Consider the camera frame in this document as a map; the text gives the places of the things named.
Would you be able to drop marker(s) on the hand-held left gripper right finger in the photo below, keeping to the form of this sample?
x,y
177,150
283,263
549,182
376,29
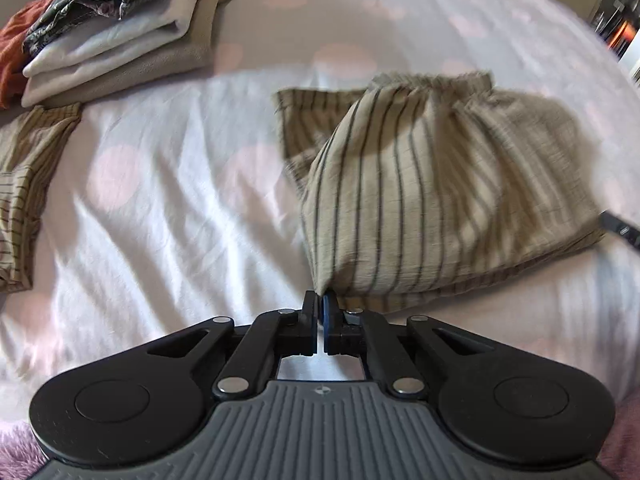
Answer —
x,y
327,321

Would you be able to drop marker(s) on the shelf unit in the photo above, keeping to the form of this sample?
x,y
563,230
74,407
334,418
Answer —
x,y
612,10

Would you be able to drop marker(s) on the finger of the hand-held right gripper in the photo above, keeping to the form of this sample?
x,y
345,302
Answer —
x,y
620,227

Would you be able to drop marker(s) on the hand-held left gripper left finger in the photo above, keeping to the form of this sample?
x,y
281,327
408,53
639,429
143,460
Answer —
x,y
310,325

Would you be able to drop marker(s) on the dark patterned folded garment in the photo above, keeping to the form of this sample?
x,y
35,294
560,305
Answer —
x,y
100,0

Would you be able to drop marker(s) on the beige striped folded garment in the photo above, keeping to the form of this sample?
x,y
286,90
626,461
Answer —
x,y
27,185

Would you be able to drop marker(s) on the pink fluffy blanket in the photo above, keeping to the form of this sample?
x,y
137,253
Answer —
x,y
15,447

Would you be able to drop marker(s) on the beige striped pants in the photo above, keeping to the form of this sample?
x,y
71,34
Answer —
x,y
425,185

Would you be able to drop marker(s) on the white folded garment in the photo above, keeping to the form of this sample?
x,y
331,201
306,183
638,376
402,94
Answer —
x,y
125,30

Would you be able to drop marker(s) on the orange garment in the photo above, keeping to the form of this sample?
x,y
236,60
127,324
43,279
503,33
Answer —
x,y
12,50

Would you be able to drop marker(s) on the white pink-dotted bed sheet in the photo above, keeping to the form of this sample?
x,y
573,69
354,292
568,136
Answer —
x,y
175,185

